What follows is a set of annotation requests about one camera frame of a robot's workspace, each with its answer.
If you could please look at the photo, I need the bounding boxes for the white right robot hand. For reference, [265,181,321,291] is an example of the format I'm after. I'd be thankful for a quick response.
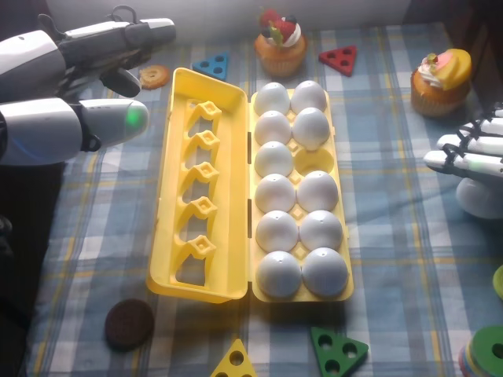
[423,102,503,185]

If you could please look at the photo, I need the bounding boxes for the yellow egg carton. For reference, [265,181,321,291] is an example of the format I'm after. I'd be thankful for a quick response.
[145,66,355,306]

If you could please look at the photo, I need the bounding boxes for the toy yellow fruit cupcake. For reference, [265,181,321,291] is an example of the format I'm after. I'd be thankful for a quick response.
[409,48,472,119]

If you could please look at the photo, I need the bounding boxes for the blue plaid table cloth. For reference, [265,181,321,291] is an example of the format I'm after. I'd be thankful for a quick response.
[23,21,503,377]

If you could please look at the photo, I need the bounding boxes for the red triangle block with holes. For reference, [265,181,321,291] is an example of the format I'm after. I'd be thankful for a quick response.
[318,45,358,79]

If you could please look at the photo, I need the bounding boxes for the toy strawberry cupcake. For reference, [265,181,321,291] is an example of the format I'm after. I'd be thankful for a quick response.
[253,7,308,79]

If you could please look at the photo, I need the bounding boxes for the green triangle block with holes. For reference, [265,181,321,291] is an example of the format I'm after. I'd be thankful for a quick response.
[309,325,370,377]

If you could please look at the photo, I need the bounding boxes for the blue triangle block with holes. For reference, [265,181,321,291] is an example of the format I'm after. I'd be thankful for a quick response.
[191,50,231,82]

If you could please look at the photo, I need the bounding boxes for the yellow triangle block with holes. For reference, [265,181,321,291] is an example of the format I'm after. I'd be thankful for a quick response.
[209,338,257,377]

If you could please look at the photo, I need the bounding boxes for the tan toy biscuit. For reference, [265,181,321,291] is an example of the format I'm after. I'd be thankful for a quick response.
[139,64,171,90]

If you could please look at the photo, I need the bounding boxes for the dark chocolate toy cookie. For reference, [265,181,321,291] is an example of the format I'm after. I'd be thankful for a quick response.
[104,298,156,352]

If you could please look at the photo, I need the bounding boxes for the colourful ring stacker toy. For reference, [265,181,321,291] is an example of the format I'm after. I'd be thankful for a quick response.
[457,325,503,377]

